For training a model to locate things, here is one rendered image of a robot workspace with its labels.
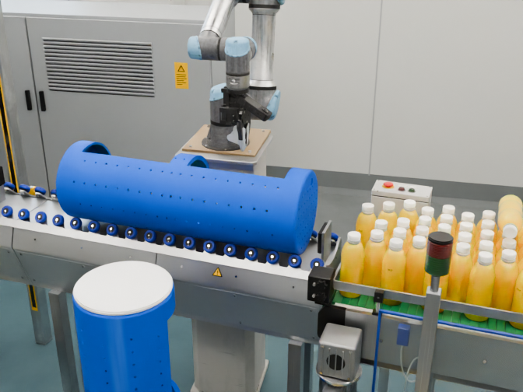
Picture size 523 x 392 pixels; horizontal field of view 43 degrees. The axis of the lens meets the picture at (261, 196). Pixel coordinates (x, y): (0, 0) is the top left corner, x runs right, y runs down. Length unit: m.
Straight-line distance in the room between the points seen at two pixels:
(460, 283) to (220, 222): 0.76
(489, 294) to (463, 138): 2.98
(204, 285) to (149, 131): 1.75
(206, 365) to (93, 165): 1.10
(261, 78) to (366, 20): 2.34
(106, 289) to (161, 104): 2.04
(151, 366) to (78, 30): 2.39
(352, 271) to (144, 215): 0.72
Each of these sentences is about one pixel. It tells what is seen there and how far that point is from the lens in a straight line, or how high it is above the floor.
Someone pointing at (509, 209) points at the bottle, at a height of 1.18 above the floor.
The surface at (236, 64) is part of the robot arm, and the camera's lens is 2.08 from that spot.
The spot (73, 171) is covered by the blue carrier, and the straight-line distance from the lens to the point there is 2.40.
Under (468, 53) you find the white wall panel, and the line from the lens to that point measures 4.80.
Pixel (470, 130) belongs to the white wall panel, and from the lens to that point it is 4.94.
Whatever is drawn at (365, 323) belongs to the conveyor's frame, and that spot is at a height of 0.86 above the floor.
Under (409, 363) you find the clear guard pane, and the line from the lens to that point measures 2.08.
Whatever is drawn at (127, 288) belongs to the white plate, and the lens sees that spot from 1.93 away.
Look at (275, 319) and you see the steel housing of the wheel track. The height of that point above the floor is 0.72.
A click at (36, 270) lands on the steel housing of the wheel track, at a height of 0.73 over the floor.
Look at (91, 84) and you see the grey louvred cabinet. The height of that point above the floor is 1.07.
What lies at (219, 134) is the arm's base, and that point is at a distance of 2.56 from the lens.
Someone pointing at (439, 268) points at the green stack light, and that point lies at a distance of 1.76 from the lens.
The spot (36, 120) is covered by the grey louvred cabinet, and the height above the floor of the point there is 0.82.
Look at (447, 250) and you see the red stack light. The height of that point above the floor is 1.23.
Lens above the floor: 2.04
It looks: 24 degrees down
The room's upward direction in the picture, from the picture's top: straight up
